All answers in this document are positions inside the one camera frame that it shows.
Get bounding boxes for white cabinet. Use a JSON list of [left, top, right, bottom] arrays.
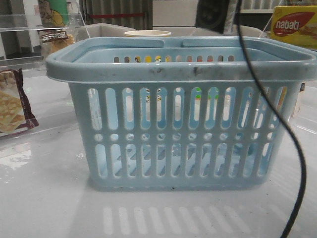
[[152, 0, 198, 27]]

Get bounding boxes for black cable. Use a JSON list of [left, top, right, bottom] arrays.
[[236, 0, 308, 238]]

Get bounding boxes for grey armchair left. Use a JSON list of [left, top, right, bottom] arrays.
[[74, 23, 135, 42]]

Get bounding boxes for cracker snack bag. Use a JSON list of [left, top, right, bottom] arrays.
[[0, 69, 39, 137]]

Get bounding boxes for green cartoon snack bag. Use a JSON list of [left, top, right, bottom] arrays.
[[38, 0, 69, 27]]

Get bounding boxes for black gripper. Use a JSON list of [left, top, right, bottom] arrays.
[[195, 0, 229, 33]]

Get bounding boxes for yellow nabati wafer box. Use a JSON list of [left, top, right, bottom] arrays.
[[269, 6, 317, 49]]

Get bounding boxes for grey armchair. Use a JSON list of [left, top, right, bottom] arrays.
[[192, 24, 264, 39], [74, 23, 135, 42]]

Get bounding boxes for clear acrylic display stand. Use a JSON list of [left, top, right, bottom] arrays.
[[0, 13, 85, 70]]

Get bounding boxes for light blue plastic basket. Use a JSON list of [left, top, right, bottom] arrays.
[[45, 36, 317, 192]]

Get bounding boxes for packaged bread brown label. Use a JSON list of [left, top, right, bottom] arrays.
[[40, 30, 75, 59]]

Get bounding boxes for grey armchair right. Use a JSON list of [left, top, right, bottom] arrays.
[[192, 24, 264, 39]]

